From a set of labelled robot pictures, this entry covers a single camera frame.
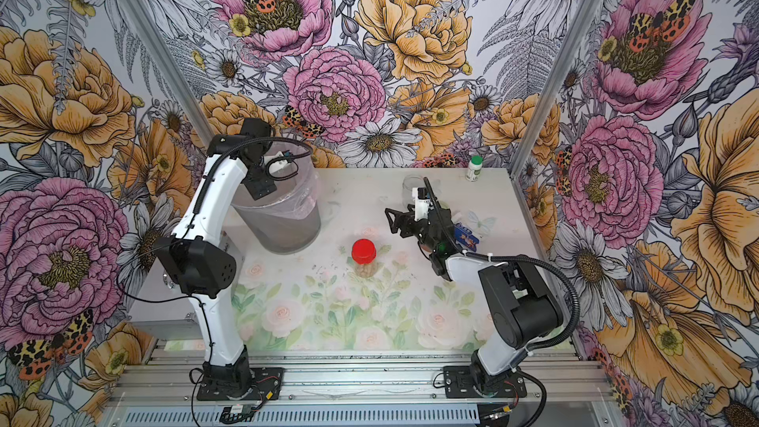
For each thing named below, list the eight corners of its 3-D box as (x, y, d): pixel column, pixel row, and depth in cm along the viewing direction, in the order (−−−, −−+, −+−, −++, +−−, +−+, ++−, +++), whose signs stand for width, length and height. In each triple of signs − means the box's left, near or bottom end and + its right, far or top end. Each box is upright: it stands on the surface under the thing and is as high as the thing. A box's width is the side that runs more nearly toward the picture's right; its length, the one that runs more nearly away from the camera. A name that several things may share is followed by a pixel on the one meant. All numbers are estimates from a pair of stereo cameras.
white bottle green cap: (465, 182, 122) (469, 167, 115) (467, 163, 129) (471, 148, 123) (477, 184, 121) (482, 169, 115) (478, 165, 129) (483, 150, 122)
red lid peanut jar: (354, 277, 94) (351, 257, 85) (356, 259, 99) (353, 238, 89) (375, 277, 95) (374, 257, 85) (375, 259, 99) (374, 238, 89)
